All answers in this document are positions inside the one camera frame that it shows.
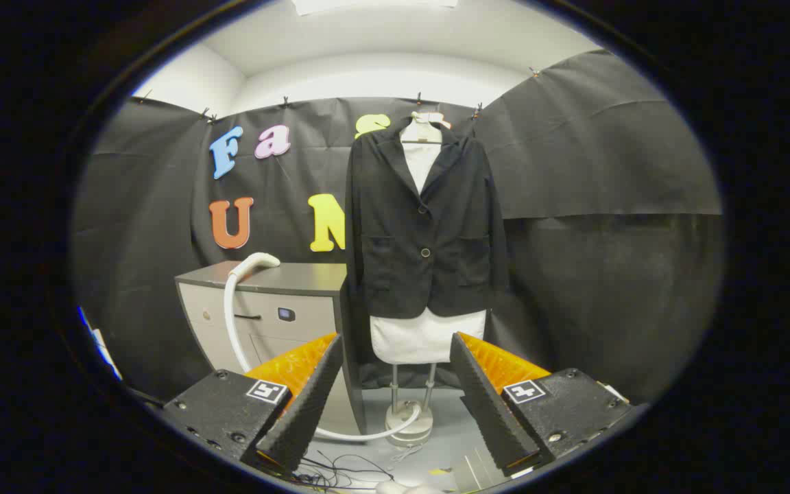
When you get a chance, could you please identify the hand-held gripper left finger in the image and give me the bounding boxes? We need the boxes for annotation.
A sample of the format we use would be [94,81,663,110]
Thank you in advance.
[162,333,344,474]

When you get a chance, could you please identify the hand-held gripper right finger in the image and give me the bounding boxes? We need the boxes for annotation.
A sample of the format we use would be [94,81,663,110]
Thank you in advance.
[450,331,632,478]

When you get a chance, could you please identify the white shirt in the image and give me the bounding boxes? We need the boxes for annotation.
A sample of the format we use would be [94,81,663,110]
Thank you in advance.
[369,141,487,364]

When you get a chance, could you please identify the white garment steamer head with hose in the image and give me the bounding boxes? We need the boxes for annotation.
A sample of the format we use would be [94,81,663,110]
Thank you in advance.
[222,252,423,442]

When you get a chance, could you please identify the black blazer jacket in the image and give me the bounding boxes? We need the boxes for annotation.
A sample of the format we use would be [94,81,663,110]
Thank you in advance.
[344,117,511,320]

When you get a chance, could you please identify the steamer stand with round base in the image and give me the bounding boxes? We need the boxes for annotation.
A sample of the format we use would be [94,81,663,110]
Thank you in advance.
[385,364,437,447]

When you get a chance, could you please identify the grey cabinet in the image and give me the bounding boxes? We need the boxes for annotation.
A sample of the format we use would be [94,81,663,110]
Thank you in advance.
[174,261,368,436]

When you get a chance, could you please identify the black backdrop cloth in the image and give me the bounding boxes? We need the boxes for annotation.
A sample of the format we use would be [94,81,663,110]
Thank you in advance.
[71,49,723,405]

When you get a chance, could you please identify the white plastic hanger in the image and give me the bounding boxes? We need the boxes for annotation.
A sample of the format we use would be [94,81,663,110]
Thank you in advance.
[400,111,451,145]

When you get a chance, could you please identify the tangle of thin black cables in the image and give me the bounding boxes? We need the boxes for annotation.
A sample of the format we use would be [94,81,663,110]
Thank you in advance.
[296,449,396,491]

